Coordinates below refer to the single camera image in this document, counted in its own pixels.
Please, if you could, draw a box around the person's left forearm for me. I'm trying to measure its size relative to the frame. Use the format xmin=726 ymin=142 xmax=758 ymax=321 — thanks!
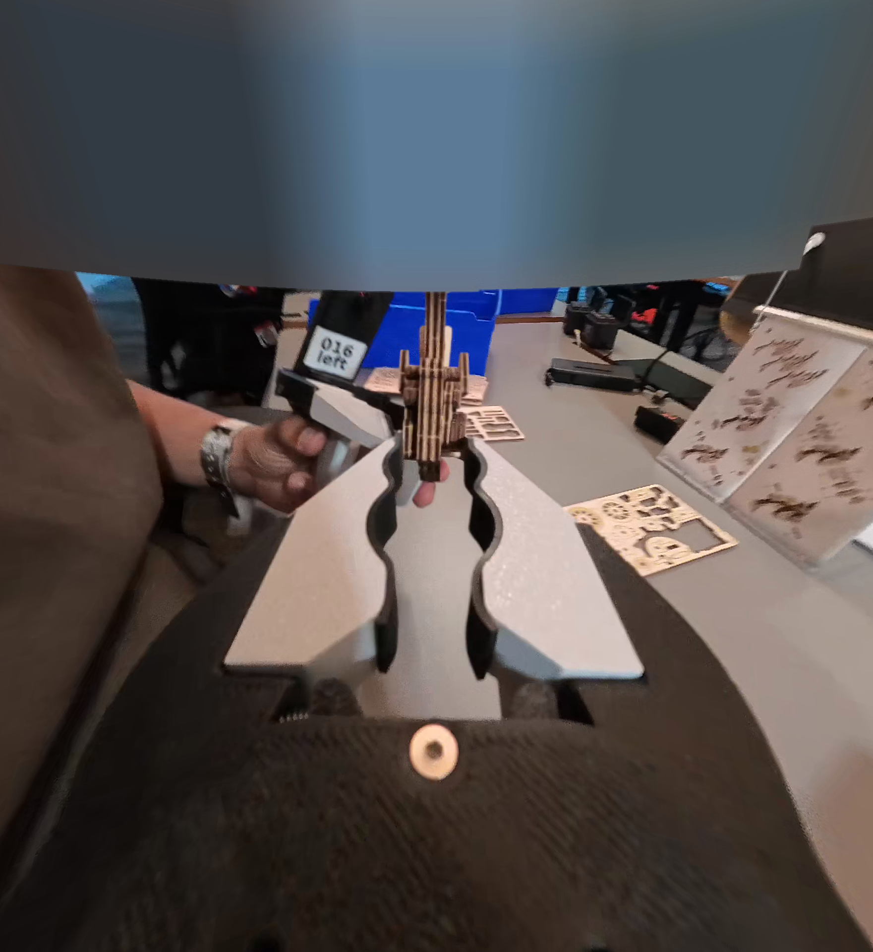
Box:
xmin=127 ymin=378 xmax=219 ymax=486

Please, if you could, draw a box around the grey desk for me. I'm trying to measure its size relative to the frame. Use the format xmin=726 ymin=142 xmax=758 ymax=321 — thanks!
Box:
xmin=265 ymin=294 xmax=873 ymax=952

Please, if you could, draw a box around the black long case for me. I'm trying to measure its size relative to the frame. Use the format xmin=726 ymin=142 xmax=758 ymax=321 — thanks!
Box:
xmin=545 ymin=356 xmax=639 ymax=394

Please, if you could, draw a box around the white cable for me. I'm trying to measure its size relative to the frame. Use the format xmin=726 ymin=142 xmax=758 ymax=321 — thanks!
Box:
xmin=751 ymin=231 xmax=828 ymax=330

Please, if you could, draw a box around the dark flat pad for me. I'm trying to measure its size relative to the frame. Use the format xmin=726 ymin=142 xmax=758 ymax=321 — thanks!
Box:
xmin=613 ymin=347 xmax=721 ymax=409

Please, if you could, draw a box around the small black box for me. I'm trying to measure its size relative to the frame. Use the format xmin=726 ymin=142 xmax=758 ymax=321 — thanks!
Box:
xmin=633 ymin=405 xmax=687 ymax=445

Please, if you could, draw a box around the wooden sheet with large cutout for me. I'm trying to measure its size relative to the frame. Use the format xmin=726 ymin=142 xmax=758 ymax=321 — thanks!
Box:
xmin=566 ymin=484 xmax=739 ymax=578

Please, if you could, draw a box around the black device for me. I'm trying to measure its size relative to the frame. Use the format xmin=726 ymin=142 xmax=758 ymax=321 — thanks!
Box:
xmin=562 ymin=300 xmax=621 ymax=352

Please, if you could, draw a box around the wooden motorcycle model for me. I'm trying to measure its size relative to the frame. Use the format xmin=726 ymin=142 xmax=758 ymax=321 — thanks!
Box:
xmin=398 ymin=292 xmax=475 ymax=481

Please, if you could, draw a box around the person's olive shirt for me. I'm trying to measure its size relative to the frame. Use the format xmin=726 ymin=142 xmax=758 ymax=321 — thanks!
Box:
xmin=0 ymin=260 xmax=167 ymax=901

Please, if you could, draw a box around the person's left hand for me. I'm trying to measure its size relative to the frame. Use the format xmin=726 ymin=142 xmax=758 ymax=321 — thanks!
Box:
xmin=228 ymin=415 xmax=453 ymax=516

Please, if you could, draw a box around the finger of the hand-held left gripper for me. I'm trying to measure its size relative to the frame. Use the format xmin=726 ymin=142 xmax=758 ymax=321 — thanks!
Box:
xmin=303 ymin=390 xmax=398 ymax=449

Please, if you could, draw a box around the stack of wooden sheets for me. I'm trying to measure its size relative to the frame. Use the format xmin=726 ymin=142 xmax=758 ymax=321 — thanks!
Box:
xmin=365 ymin=367 xmax=490 ymax=407

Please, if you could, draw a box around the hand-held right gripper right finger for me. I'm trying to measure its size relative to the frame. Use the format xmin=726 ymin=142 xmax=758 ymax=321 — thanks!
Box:
xmin=465 ymin=439 xmax=646 ymax=682

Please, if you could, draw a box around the silver wrist bracelet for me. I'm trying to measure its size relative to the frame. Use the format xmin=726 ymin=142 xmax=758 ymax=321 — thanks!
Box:
xmin=199 ymin=418 xmax=256 ymax=523

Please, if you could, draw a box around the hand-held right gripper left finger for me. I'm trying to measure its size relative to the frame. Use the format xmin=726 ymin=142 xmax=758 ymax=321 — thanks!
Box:
xmin=224 ymin=437 xmax=402 ymax=676

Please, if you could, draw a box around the black cable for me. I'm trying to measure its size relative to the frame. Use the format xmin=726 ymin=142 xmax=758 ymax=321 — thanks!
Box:
xmin=639 ymin=348 xmax=677 ymax=397

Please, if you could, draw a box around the blue plastic bin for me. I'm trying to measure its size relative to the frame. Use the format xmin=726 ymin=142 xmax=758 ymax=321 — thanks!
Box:
xmin=362 ymin=290 xmax=497 ymax=374
xmin=499 ymin=288 xmax=561 ymax=318

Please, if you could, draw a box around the assembly instruction booklet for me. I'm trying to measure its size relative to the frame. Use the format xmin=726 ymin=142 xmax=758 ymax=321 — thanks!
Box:
xmin=657 ymin=305 xmax=873 ymax=571

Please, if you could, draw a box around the wooden sheet with bar cutouts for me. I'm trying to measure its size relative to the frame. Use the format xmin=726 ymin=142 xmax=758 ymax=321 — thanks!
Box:
xmin=464 ymin=405 xmax=527 ymax=444

